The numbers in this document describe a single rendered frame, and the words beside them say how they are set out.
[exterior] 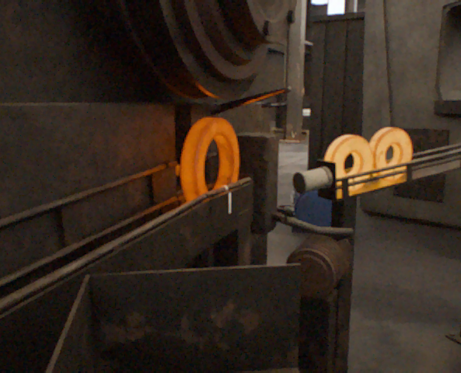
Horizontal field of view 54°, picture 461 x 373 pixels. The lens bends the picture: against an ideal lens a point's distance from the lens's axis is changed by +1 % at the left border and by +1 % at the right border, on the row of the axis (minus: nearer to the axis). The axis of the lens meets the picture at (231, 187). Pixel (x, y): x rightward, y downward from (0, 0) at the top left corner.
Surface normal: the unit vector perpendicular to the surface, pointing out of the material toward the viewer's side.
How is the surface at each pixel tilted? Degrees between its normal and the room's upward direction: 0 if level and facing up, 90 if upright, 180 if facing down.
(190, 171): 89
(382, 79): 90
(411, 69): 90
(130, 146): 90
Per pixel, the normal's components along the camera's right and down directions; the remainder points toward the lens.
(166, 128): 0.90, 0.09
